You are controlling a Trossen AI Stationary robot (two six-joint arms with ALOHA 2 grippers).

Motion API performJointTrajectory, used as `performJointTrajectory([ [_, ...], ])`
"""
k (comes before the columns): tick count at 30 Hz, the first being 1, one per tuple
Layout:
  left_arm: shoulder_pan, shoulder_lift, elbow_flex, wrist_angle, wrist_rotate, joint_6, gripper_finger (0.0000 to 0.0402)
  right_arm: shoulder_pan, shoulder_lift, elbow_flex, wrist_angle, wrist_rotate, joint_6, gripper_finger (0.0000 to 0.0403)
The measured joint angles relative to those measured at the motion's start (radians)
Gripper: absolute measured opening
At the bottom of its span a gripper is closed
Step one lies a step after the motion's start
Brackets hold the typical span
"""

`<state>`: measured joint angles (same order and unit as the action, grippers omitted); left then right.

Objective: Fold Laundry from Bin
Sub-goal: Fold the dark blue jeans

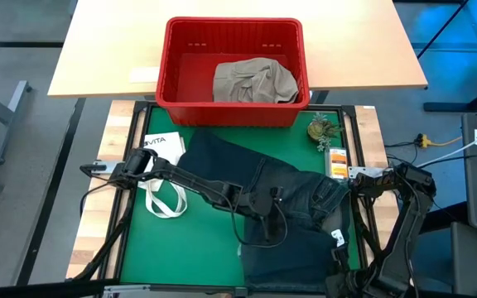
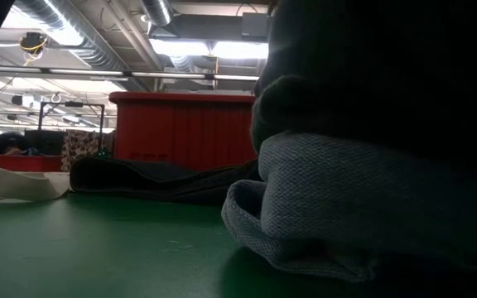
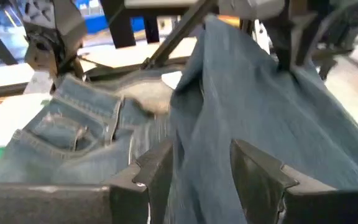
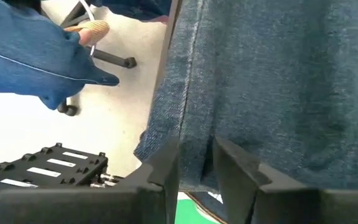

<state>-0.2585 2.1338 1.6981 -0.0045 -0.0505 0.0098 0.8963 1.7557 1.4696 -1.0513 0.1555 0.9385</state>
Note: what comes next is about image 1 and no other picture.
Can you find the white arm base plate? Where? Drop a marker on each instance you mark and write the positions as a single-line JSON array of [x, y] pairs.
[[102, 167], [367, 171]]

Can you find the small artificial succulent plant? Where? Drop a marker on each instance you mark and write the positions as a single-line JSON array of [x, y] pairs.
[[323, 129]]

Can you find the white paper hang tag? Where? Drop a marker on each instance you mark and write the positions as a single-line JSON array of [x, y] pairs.
[[338, 237]]

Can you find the white canvas tote bag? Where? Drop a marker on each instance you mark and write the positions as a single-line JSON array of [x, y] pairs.
[[164, 145]]

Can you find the white paper sheet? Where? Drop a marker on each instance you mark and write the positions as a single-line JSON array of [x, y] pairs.
[[143, 75]]

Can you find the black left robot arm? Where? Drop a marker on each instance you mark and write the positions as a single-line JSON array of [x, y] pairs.
[[180, 178]]

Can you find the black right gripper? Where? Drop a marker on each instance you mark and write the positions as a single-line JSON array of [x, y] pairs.
[[346, 285]]

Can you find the black garment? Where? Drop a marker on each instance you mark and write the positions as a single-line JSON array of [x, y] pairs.
[[230, 161]]

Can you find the black desk leg frame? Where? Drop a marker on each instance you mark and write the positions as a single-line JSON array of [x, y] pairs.
[[449, 107]]

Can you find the light wooden desk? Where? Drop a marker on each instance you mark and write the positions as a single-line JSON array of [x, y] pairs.
[[367, 41]]

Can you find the grey desk leg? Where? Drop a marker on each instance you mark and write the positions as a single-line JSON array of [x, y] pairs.
[[8, 120]]

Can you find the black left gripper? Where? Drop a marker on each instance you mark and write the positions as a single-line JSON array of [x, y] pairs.
[[259, 203]]

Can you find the clear package with orange label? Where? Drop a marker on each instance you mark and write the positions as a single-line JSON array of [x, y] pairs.
[[338, 163]]

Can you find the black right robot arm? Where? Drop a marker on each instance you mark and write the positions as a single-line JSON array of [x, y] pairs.
[[408, 232]]

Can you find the red plastic laundry bin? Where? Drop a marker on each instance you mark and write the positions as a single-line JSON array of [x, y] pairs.
[[230, 113]]

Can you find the khaki garment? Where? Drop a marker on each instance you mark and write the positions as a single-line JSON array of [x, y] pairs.
[[259, 78]]

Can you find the silver metal bracket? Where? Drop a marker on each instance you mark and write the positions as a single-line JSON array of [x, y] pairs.
[[126, 289]]

